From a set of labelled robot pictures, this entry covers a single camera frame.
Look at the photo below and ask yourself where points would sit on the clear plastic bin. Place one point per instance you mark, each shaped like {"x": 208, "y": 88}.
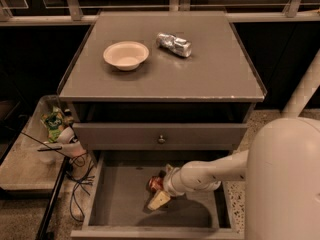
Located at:
{"x": 27, "y": 169}

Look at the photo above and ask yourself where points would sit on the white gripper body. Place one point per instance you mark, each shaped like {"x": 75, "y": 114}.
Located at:
{"x": 171, "y": 183}

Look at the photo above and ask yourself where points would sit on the open grey middle drawer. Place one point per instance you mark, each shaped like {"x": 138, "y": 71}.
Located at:
{"x": 117, "y": 209}

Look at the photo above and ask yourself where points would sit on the crushed silver can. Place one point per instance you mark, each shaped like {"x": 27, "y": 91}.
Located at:
{"x": 178, "y": 46}

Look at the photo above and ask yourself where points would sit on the metal window railing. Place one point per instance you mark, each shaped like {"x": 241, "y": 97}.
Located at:
{"x": 84, "y": 12}

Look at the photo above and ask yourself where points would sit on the green snack bag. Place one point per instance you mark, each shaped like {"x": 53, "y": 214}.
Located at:
{"x": 54, "y": 123}

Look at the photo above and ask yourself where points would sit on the closed grey top drawer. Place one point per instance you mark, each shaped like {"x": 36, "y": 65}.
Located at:
{"x": 144, "y": 136}

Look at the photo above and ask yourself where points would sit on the white cup in bin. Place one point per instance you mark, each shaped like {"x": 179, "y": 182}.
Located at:
{"x": 66, "y": 136}

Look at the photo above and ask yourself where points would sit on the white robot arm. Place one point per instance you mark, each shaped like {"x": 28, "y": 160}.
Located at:
{"x": 281, "y": 169}

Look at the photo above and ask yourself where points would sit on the white paper bowl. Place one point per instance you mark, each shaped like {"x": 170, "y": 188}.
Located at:
{"x": 126, "y": 55}

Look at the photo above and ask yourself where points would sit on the grey wooden drawer cabinet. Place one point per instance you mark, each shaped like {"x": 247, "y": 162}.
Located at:
{"x": 215, "y": 84}

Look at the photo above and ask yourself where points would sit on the crushed red coke can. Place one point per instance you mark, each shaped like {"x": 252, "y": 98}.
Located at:
{"x": 155, "y": 183}

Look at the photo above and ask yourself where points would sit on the round metal drawer knob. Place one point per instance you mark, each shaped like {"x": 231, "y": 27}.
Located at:
{"x": 161, "y": 139}

